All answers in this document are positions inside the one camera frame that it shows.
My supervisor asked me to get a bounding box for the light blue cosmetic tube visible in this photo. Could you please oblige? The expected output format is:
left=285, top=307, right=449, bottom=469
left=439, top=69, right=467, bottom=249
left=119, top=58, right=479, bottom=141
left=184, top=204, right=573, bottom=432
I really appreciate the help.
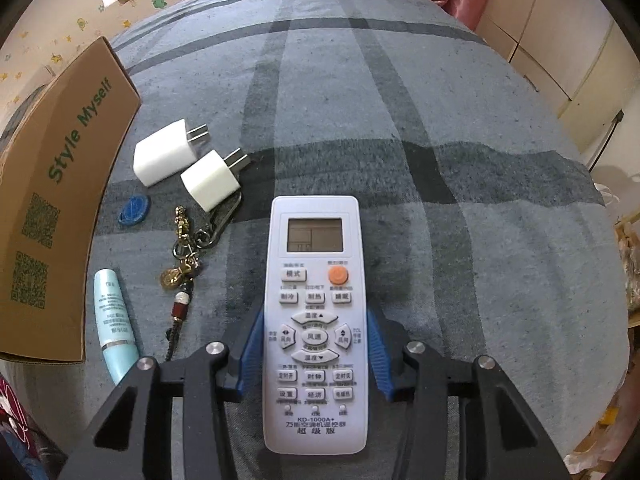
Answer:
left=94, top=268, right=141, bottom=385

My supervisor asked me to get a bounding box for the cream wardrobe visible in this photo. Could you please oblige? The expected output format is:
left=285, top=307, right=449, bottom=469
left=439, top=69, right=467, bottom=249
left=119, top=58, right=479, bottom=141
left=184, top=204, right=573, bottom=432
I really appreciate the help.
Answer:
left=474, top=0, right=640, bottom=173

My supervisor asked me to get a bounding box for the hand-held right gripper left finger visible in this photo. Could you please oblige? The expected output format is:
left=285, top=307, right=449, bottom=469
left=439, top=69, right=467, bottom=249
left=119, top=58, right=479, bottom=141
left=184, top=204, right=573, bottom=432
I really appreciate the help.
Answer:
left=75, top=309, right=266, bottom=480

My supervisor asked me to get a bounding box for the brass charm keychain with carabiner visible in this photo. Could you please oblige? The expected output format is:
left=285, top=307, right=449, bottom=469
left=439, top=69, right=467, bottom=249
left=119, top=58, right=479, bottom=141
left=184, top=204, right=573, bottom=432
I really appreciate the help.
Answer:
left=159, top=189, right=244, bottom=362

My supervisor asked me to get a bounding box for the patterned colourful cloth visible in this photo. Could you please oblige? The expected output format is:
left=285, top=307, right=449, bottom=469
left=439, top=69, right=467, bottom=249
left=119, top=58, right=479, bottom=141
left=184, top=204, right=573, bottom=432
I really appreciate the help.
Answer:
left=0, top=374, right=68, bottom=480

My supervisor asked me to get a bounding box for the large white charger plug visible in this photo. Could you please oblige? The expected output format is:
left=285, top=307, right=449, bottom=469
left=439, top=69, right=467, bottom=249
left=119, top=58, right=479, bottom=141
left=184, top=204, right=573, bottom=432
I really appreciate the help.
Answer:
left=133, top=119, right=209, bottom=187

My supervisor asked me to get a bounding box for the blue oval key fob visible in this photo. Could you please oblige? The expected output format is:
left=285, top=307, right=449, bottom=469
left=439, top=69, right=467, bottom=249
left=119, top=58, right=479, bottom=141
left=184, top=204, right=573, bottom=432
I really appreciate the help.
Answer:
left=118, top=195, right=151, bottom=225

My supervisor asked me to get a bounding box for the grey plaid blanket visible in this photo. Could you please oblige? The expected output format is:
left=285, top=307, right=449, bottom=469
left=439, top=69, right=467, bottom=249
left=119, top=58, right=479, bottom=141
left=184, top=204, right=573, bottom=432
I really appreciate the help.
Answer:
left=80, top=0, right=632, bottom=480

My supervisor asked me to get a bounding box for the white air conditioner remote control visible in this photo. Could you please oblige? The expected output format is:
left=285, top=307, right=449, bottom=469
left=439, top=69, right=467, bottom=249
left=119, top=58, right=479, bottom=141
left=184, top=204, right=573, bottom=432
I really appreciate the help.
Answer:
left=262, top=195, right=370, bottom=456

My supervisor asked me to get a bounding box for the clear plastic bag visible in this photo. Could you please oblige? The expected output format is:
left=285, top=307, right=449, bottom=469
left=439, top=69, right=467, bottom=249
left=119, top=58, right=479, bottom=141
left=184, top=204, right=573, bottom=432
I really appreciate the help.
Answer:
left=595, top=167, right=640, bottom=313

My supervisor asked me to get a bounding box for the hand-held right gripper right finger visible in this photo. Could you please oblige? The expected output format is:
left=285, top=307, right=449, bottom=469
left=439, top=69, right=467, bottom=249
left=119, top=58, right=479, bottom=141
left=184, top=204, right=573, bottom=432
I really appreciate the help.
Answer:
left=366, top=309, right=571, bottom=480

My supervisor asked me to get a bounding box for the brown cardboard box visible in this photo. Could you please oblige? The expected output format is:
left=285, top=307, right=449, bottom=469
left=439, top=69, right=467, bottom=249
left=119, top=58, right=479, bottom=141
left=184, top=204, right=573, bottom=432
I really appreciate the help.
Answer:
left=0, top=36, right=142, bottom=363

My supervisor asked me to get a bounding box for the small white charger plug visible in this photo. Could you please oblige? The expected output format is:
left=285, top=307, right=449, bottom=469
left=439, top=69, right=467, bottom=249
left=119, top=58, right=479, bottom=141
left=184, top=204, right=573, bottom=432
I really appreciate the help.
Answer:
left=180, top=148, right=250, bottom=214

